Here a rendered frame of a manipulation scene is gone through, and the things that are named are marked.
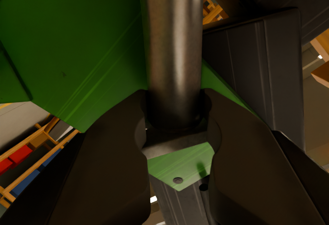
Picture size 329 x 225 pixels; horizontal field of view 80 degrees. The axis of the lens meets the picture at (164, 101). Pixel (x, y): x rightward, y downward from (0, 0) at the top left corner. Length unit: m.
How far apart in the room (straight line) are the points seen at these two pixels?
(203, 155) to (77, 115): 0.11
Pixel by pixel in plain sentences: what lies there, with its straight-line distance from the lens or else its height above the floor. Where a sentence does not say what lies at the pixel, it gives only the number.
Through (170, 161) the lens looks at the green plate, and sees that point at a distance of 0.20.
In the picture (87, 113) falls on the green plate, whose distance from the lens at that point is 0.17.
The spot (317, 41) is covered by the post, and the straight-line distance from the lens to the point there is 1.00.
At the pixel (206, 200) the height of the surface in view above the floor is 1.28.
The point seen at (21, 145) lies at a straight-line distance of 5.65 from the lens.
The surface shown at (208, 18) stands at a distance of 3.01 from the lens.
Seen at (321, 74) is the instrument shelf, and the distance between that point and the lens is 0.74.
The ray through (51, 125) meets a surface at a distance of 0.38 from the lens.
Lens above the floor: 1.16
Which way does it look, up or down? 8 degrees up
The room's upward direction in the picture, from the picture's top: 136 degrees clockwise
